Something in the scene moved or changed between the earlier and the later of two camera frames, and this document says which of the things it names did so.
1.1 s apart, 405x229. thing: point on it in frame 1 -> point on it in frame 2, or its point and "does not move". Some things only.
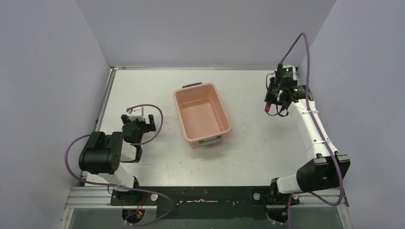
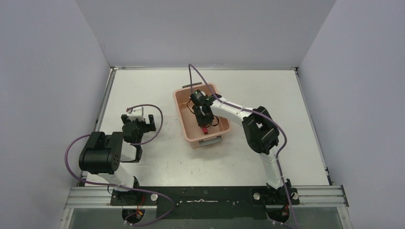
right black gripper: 270,98 -> 203,121
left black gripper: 138,123 does not move
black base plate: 242,202 does not move
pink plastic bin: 201,114 does not move
